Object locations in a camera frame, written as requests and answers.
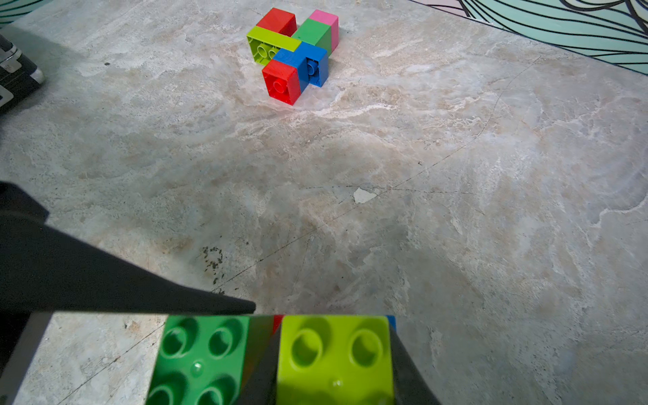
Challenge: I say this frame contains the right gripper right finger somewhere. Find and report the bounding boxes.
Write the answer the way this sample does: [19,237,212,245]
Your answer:
[389,327,440,405]

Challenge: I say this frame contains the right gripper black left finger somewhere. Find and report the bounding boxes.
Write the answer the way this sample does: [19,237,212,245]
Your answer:
[235,326,282,405]

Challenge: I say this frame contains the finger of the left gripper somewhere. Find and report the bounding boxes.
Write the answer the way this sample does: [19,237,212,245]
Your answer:
[1,182,256,314]

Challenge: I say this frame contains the lime and blue lego stack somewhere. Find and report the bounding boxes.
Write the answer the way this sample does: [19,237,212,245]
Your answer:
[276,315,395,404]

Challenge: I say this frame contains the red lego brick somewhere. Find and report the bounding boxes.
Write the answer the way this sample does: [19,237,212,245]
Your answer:
[256,8,297,37]
[273,315,285,333]

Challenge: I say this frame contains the blue lego brick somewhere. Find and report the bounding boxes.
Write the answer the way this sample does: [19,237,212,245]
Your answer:
[262,42,328,106]
[386,315,397,331]

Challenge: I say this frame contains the small magenta lego brick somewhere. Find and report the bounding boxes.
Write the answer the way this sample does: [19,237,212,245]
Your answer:
[308,8,340,52]

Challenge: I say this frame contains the lime green long lego brick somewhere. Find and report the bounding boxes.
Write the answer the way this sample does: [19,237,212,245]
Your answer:
[246,26,301,66]

